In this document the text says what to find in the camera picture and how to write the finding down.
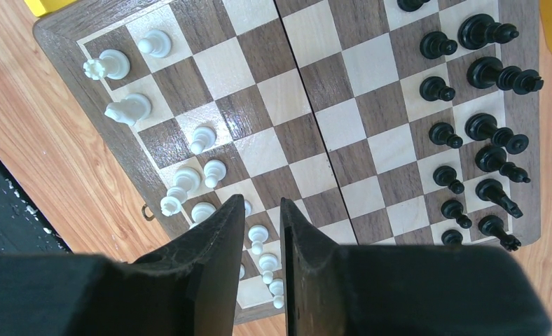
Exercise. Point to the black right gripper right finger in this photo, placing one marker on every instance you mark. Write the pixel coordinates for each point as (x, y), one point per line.
(335, 289)

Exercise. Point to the wooden chess board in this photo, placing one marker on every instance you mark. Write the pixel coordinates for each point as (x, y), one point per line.
(296, 92)

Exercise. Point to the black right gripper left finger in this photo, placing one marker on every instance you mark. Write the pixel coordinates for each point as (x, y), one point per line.
(186, 287)

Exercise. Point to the black chess pieces row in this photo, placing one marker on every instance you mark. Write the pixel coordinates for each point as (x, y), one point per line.
(467, 136)

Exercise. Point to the yellow arch block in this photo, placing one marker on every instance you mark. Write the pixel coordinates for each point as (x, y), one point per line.
(39, 8)

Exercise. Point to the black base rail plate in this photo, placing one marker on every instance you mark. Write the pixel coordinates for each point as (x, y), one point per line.
(23, 227)

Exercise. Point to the white chess queen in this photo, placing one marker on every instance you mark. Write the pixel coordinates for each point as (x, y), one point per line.
(200, 212)

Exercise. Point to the white chess king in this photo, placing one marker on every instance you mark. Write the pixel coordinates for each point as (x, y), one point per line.
(186, 180)

